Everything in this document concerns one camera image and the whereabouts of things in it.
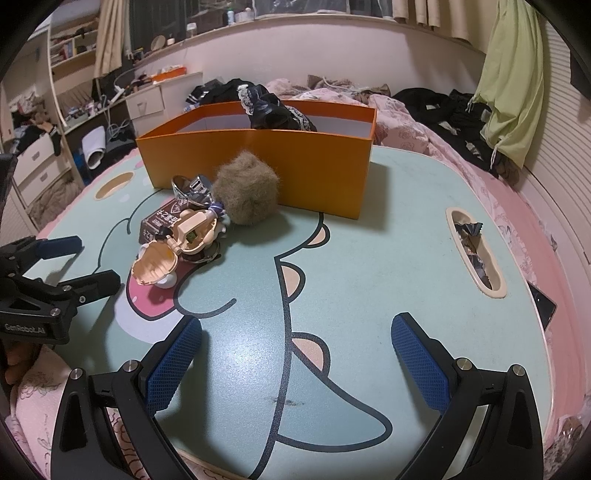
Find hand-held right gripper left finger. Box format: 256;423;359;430
48;318;204;480

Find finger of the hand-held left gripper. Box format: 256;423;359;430
18;270;122;306
0;235;84;278

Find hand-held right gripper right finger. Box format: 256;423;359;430
391;311;543;480

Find brown milk carton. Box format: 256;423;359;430
140;200;195;245

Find beige toy figure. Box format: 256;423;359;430
133;208;229;289

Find brown furry ball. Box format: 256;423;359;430
213;150;280;227

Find orange cardboard box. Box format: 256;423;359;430
135;100;378;221

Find black lace garment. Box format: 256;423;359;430
238;83;318;134

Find mint green cartoon desktop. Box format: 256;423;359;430
21;145;557;480

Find person's left hand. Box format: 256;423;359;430
2;344;43;387

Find white drawer unit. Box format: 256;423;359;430
11;134;75;206

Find white curved plastic object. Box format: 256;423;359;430
82;127;108;169

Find black smartphone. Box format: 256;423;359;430
526;281;558;333

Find crumpled foil wrappers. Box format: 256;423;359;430
455;220;492;282

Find shiny silver wrapper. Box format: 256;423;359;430
172;173;215;208

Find white bookshelf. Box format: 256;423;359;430
46;18;100;134

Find white drawer cabinet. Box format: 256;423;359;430
124;71;204;121

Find small orange box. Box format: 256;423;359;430
150;66;188;83

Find black white-striped clothes pile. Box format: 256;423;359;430
185;78;266;109

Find beige curtain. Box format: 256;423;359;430
392;0;490;40
95;0;134;79

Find grey-brown knit garment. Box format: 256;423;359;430
307;74;393;100

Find light green hanging garment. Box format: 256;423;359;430
473;0;546;169

